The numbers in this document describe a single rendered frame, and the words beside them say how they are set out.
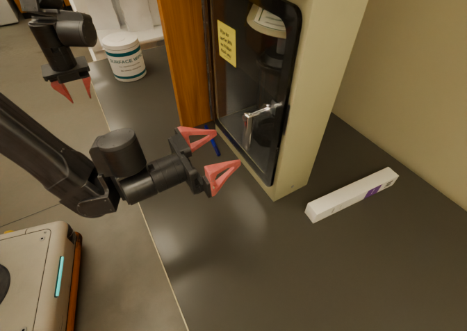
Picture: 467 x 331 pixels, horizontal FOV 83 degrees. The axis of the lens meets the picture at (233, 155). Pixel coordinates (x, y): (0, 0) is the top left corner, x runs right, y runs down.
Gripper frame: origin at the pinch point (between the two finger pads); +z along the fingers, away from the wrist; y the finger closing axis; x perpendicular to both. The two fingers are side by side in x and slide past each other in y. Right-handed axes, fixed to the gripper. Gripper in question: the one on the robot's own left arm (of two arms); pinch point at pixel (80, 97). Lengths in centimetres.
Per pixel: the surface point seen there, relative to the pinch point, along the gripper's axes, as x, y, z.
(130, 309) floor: -17, -22, 110
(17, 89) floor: 243, -68, 110
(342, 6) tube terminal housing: -46, 39, -29
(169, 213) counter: -36.1, 8.9, 15.7
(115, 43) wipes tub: 31.4, 16.3, 0.9
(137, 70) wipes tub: 29.0, 21.1, 11.9
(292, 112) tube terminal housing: -46, 33, -13
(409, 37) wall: -38, 76, -14
